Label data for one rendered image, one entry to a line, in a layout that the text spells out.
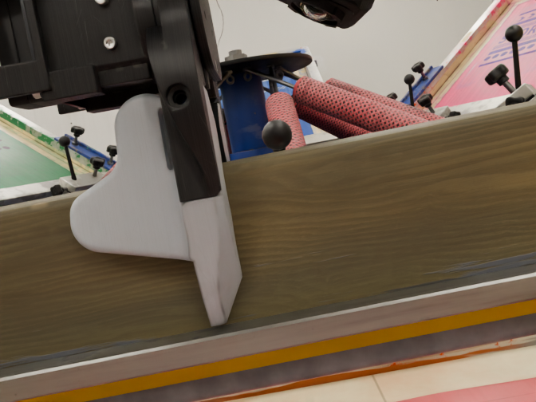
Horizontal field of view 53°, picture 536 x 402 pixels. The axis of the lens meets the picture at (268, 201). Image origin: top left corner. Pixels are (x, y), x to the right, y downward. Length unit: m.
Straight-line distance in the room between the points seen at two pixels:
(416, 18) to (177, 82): 4.50
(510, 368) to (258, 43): 4.14
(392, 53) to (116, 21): 4.38
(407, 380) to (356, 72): 4.13
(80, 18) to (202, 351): 0.13
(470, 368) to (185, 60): 0.33
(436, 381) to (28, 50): 0.34
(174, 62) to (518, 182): 0.14
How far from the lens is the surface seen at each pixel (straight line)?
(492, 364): 0.45
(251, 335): 0.21
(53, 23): 0.22
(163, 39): 0.19
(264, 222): 0.22
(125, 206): 0.21
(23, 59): 0.23
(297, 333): 0.21
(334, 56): 4.49
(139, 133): 0.21
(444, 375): 0.44
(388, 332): 0.24
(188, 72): 0.19
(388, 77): 4.54
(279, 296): 0.22
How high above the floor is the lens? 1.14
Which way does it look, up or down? 5 degrees down
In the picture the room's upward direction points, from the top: 10 degrees counter-clockwise
